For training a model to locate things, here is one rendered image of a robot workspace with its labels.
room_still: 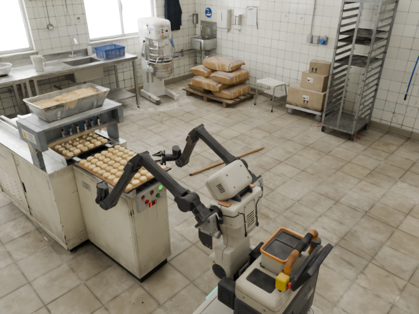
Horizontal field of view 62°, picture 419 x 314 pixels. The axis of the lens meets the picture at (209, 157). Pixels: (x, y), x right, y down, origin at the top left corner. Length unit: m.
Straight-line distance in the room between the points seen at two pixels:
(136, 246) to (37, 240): 1.22
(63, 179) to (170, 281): 1.15
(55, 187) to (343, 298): 2.31
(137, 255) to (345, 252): 1.77
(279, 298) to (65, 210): 1.87
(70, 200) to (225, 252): 1.46
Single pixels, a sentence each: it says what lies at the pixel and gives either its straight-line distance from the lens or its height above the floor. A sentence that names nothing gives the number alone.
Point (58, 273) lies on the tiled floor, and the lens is 3.21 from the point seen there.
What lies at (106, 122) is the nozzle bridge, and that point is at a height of 1.05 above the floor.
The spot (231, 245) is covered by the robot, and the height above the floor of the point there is 0.80.
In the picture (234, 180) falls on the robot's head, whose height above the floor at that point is 1.21.
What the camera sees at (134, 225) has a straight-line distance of 2.52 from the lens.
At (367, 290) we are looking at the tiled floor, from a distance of 3.10.
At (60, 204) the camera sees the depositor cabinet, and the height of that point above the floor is 0.55.
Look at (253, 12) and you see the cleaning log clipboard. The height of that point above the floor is 1.46.
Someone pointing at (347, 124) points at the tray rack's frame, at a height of 0.15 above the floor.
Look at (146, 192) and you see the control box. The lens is 2.41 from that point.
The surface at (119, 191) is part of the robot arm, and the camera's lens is 2.10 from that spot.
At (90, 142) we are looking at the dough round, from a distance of 3.02.
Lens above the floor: 2.18
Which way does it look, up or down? 29 degrees down
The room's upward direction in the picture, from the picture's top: straight up
